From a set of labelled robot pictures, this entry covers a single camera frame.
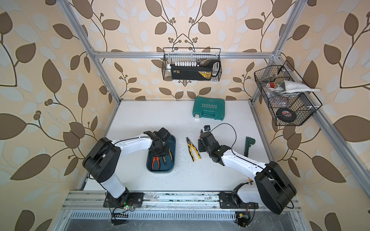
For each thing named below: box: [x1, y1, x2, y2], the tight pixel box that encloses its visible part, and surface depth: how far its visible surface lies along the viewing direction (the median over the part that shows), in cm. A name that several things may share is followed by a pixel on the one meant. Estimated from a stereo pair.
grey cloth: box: [268, 80, 321, 94], surface depth 63 cm
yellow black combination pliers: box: [185, 136, 202, 163], surface depth 95 cm
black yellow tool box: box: [170, 65, 213, 81], surface depth 86 cm
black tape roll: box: [276, 107, 297, 123], surface depth 73 cm
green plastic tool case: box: [192, 96, 226, 121], surface depth 113 cm
